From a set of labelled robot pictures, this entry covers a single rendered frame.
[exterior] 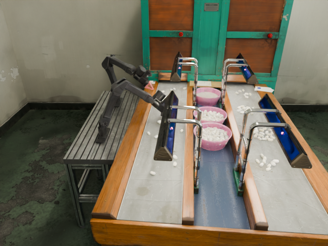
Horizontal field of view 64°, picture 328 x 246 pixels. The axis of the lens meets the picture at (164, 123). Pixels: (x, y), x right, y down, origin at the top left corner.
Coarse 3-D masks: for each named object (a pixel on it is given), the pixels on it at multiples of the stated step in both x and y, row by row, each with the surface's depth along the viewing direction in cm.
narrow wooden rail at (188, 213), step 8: (192, 88) 259; (192, 96) 241; (192, 104) 226; (192, 112) 212; (192, 128) 190; (192, 136) 180; (192, 144) 171; (184, 152) 164; (192, 152) 164; (184, 160) 157; (192, 160) 157; (184, 168) 150; (192, 168) 150; (184, 176) 144; (192, 176) 144; (184, 184) 138; (192, 184) 138; (184, 192) 133; (192, 192) 133; (184, 200) 128; (192, 200) 128; (184, 208) 124; (192, 208) 124; (184, 216) 120; (192, 216) 120; (184, 224) 119; (192, 224) 119
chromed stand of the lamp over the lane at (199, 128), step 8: (200, 112) 139; (168, 120) 126; (176, 120) 126; (184, 120) 126; (192, 120) 125; (200, 120) 141; (200, 128) 126; (200, 136) 129; (200, 144) 131; (200, 152) 134
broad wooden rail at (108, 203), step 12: (156, 84) 271; (144, 108) 219; (132, 120) 201; (144, 120) 203; (132, 132) 185; (132, 144) 171; (120, 156) 160; (132, 156) 162; (120, 168) 150; (108, 180) 141; (120, 180) 141; (108, 192) 133; (120, 192) 134; (96, 204) 126; (108, 204) 126; (120, 204) 129; (96, 216) 122; (108, 216) 121
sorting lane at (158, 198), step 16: (160, 112) 218; (144, 128) 194; (176, 128) 195; (144, 144) 176; (176, 144) 176; (144, 160) 161; (176, 160) 161; (144, 176) 148; (160, 176) 148; (176, 176) 148; (128, 192) 137; (144, 192) 137; (160, 192) 137; (176, 192) 137; (128, 208) 127; (144, 208) 127; (160, 208) 127; (176, 208) 127; (176, 224) 120
